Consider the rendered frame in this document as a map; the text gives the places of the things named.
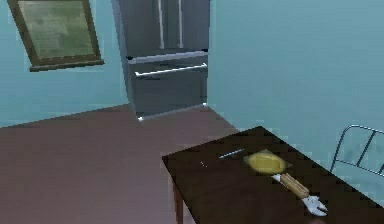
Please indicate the grey steel fridge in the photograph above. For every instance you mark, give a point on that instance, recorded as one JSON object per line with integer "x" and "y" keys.
{"x": 166, "y": 86}

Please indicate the dark brown wooden table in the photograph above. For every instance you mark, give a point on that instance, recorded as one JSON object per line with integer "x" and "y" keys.
{"x": 233, "y": 196}

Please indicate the brown framed window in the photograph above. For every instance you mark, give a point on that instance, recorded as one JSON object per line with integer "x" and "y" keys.
{"x": 56, "y": 30}

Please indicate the grey metal chair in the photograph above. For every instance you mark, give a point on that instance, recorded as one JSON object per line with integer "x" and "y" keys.
{"x": 366, "y": 146}

